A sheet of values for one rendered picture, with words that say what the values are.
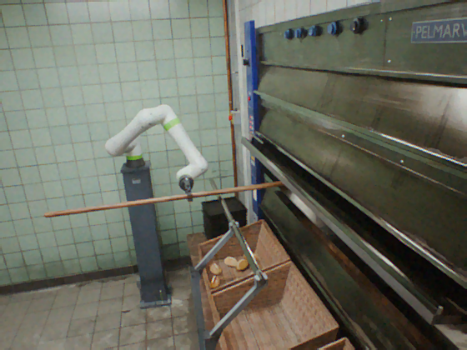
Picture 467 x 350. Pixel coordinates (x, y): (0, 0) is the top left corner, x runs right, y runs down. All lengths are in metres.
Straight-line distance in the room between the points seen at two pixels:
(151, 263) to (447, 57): 2.62
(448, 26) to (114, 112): 2.69
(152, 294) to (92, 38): 2.11
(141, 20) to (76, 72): 0.66
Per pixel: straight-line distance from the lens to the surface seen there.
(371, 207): 1.30
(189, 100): 3.29
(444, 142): 1.02
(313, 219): 1.87
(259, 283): 1.45
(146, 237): 3.04
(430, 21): 1.10
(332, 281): 1.76
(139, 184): 2.87
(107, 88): 3.28
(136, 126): 2.48
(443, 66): 1.06
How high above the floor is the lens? 1.99
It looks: 20 degrees down
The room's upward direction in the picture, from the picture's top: 4 degrees counter-clockwise
